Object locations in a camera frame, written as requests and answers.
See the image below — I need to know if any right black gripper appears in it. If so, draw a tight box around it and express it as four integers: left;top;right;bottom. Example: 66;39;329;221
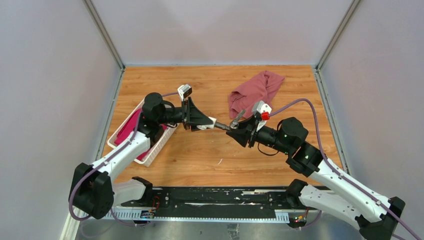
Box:
226;114;292;155

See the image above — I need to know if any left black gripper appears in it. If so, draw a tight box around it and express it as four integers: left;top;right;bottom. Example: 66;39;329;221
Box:
157;97;213;132

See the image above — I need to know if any white pipe elbow fitting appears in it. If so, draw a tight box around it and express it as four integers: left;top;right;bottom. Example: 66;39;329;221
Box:
196;116;217;131

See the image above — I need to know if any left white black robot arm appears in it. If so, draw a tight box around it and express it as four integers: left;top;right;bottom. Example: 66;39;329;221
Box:
68;92;217;221

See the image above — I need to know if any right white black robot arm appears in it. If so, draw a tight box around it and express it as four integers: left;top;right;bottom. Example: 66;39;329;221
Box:
226;116;405;240

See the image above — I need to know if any white plastic basket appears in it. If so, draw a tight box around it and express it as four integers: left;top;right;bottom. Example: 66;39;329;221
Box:
106;99;177;167

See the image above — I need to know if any dusty pink cloth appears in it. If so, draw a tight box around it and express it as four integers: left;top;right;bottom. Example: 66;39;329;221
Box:
228;70;285;119

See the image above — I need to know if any magenta cloth in basket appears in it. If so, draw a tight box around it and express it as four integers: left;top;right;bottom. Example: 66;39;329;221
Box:
114;106;168;162

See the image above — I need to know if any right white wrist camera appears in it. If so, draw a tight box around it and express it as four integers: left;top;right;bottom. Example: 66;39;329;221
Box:
252;100;272;126

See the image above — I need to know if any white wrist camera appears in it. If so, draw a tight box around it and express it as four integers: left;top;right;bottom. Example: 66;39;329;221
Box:
177;83;193;102
252;100;272;126

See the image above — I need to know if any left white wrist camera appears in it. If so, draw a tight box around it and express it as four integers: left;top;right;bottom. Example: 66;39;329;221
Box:
177;83;193;102

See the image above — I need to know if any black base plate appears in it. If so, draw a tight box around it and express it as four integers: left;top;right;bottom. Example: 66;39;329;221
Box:
120;186;320;220

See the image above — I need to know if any aluminium frame rail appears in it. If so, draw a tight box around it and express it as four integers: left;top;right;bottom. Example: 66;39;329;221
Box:
71;185;327;224

